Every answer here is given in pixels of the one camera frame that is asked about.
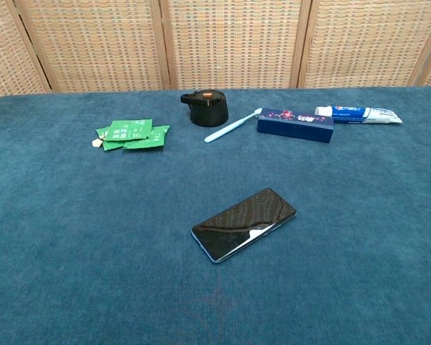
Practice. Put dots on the light blue toothbrush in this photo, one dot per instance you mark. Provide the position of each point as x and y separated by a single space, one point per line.
230 127

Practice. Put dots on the blue velvet tablecloth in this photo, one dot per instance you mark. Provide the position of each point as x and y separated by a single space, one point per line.
93 233

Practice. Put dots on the teal toothbrush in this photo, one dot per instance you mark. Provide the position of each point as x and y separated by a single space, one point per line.
242 224

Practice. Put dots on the dark blue toothpaste box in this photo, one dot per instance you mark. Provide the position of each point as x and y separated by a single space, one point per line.
294 127

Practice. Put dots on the white blue toothpaste tube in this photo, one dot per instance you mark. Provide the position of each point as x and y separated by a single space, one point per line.
355 114

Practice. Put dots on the green tea sachet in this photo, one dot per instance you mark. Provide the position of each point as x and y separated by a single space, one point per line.
149 141
111 145
129 130

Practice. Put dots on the black bottle lid orange button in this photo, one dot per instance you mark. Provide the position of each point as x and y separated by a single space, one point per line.
209 111

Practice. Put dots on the small beige paper tag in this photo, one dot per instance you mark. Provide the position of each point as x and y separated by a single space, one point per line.
97 142

